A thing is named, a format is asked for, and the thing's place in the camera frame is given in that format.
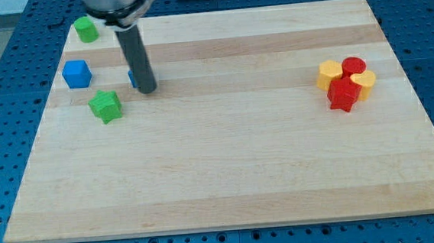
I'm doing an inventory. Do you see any blue triangle block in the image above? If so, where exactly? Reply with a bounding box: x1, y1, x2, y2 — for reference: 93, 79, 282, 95
127, 70, 138, 88

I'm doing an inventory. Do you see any blue cube block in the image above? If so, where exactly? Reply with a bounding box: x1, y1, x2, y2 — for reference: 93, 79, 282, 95
62, 60, 92, 89

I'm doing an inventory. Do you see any yellow heart block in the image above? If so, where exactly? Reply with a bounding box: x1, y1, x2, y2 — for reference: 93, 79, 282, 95
350, 70, 377, 102

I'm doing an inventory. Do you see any green cylinder block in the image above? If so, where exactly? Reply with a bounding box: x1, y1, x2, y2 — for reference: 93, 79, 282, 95
73, 16, 99, 44

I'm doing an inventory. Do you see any wooden board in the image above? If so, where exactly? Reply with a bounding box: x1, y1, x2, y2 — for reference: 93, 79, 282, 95
4, 0, 434, 243

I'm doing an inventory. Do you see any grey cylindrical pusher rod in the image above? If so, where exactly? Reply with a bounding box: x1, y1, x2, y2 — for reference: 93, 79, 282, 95
116, 25, 157, 94

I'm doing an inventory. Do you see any red star block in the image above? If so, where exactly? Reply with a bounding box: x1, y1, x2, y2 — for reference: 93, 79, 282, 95
327, 76, 361, 112

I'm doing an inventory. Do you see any red cylinder block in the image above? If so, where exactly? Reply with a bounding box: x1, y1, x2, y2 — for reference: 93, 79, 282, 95
342, 57, 367, 77

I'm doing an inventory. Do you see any yellow hexagon block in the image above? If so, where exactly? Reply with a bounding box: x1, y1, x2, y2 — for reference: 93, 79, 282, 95
316, 60, 343, 91

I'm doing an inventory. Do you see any green star block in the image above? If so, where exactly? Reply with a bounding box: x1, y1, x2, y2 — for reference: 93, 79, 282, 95
88, 90, 122, 124

